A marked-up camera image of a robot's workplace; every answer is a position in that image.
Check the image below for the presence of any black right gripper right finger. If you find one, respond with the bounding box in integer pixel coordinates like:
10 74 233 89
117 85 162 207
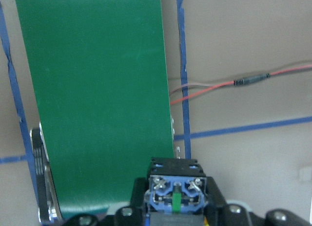
204 177 253 226

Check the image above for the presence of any green conveyor belt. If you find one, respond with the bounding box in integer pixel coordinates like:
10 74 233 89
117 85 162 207
16 0 174 218

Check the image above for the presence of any red black conveyor cable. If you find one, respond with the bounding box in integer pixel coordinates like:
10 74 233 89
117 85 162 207
169 64 312 105

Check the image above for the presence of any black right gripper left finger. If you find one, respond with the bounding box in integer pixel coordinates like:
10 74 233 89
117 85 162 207
114 177 147 226

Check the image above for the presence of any yellow push button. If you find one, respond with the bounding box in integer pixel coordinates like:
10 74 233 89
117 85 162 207
144 157 209 226

